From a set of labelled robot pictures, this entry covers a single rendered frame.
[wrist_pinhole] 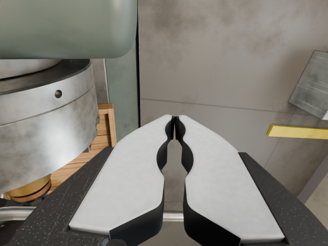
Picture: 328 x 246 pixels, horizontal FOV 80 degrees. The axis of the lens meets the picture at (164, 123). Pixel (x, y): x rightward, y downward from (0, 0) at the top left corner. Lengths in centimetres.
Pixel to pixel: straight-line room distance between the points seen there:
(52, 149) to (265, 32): 172
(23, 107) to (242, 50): 162
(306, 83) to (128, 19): 204
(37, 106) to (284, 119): 225
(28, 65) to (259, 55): 171
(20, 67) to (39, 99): 6
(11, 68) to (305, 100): 207
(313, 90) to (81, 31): 203
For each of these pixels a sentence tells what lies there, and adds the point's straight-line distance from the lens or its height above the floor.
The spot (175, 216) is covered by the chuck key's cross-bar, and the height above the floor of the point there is 130.
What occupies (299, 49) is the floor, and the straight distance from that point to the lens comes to 210.
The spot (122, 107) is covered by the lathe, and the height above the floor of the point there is 54.
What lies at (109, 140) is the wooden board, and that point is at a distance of 66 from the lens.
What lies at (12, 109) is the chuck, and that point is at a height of 121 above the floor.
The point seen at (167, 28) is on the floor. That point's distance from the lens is 148.
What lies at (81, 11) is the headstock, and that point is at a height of 125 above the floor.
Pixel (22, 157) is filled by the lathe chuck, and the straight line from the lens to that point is 29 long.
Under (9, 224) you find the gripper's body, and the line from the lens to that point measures 62.
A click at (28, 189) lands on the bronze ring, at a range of 47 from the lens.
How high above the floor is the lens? 143
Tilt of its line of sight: 58 degrees down
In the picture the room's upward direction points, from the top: 155 degrees clockwise
